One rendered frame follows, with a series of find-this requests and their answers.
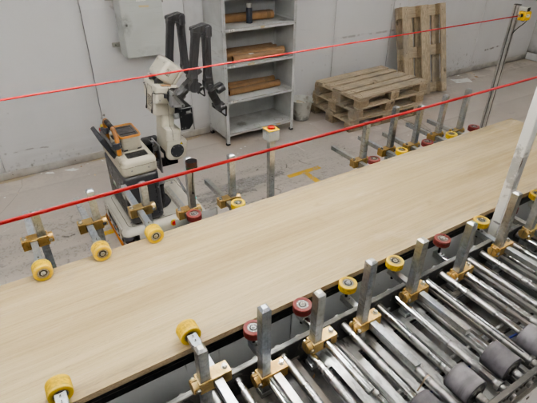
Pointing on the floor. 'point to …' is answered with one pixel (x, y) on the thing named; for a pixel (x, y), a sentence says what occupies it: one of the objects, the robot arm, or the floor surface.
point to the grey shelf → (260, 102)
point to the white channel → (516, 165)
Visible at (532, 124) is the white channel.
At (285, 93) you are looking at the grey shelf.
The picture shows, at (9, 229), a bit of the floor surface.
